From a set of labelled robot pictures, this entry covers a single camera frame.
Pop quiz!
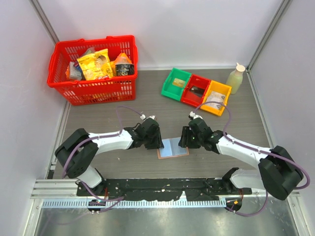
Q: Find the white cable duct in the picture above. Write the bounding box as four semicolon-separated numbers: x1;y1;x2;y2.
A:
42;198;226;209

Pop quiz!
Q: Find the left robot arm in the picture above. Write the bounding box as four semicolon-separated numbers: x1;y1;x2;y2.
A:
55;117;164;196

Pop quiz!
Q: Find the gold credit card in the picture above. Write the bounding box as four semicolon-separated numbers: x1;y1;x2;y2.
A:
172;78;186;88

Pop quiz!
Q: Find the green lotion bottle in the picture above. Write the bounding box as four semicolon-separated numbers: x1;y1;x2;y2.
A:
226;63;246;94

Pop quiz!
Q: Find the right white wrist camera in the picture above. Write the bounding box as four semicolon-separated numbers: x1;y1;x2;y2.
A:
189;111;203;120

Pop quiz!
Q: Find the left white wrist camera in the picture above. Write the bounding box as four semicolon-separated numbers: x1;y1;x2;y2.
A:
140;114;156;121

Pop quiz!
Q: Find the red plastic shopping basket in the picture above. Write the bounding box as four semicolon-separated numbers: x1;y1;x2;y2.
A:
47;35;138;106

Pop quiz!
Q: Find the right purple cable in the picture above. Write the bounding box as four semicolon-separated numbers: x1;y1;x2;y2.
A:
189;101;311;217

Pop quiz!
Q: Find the black round can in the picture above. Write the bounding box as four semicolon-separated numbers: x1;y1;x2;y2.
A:
115;63;135;76

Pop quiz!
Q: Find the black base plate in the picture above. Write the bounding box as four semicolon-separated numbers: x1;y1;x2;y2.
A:
92;178;252;202

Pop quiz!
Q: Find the white VIP credit card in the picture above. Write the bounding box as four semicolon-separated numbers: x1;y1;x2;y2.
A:
209;91;225;100

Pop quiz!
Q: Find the black credit card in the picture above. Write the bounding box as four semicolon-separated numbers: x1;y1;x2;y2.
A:
189;86;205;97

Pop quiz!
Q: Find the orange snack packet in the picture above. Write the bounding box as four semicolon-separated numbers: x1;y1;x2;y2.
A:
110;53;132;76

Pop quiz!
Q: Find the red plastic bin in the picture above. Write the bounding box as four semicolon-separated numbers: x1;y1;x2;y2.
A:
181;74;211;107

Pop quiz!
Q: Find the pink leather card holder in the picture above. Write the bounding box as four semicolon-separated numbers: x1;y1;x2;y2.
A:
157;137;189;159

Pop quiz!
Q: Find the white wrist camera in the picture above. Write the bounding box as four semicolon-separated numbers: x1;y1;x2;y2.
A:
189;111;203;120
140;114;156;121

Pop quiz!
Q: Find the yellow plastic bin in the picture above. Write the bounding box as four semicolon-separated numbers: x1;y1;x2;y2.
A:
200;81;231;116

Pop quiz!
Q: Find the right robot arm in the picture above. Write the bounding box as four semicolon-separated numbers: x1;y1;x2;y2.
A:
179;117;304;200

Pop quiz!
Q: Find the grey small box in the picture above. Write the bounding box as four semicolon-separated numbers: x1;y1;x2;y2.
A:
65;61;82;81

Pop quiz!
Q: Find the green plastic bin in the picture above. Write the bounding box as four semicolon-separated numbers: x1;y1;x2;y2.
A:
161;68;192;101

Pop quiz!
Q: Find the yellow chips bag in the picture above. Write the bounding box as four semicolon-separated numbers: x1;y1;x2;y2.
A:
77;49;114;81

